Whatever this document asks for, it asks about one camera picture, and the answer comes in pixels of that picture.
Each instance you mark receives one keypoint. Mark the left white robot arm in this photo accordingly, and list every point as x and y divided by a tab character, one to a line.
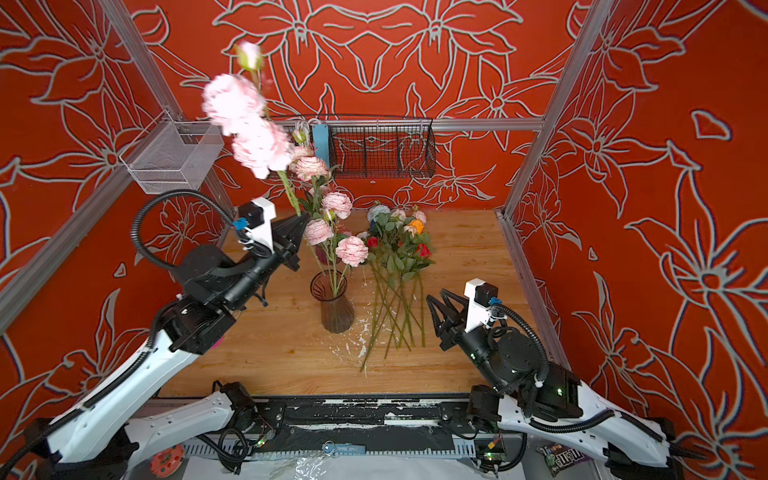
98	437

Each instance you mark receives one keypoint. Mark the pink peony stem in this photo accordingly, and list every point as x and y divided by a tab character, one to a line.
342	252

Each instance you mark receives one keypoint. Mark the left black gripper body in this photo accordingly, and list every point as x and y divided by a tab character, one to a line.
279	247

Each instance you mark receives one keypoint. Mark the brown glass vase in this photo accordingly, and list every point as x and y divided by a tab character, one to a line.
329	288

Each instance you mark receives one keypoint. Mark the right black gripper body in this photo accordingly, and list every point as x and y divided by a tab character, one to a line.
458	330

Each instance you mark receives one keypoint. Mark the pink carnation stem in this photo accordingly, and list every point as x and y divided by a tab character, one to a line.
334	208

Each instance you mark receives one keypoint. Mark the pale pink flower stem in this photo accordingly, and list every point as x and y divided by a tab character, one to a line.
236	104

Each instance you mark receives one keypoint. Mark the clear plastic bin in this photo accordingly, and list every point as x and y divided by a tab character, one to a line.
170	155

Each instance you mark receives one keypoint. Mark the red plastic wheel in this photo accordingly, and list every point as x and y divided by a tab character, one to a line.
167	462

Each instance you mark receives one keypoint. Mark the purple candy bag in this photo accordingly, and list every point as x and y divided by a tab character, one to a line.
558	457

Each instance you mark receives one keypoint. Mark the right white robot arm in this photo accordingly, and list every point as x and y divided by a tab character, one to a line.
525	393

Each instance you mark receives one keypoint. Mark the mixed flower bunch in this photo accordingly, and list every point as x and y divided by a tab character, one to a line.
399	252

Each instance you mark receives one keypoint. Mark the black wire basket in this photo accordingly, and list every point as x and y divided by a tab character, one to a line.
377	148

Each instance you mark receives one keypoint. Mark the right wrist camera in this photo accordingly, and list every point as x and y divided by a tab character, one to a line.
482	296

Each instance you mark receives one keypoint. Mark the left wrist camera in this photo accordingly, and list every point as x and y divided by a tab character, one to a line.
253	226

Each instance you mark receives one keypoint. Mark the light blue box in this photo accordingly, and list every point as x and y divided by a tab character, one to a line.
321	141

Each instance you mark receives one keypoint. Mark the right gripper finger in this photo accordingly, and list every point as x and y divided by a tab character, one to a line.
446	339
454	312

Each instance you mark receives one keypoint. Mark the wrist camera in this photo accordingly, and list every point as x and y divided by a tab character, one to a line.
482	296
253	226

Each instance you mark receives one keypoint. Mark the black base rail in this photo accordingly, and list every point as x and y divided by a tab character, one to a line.
418	425

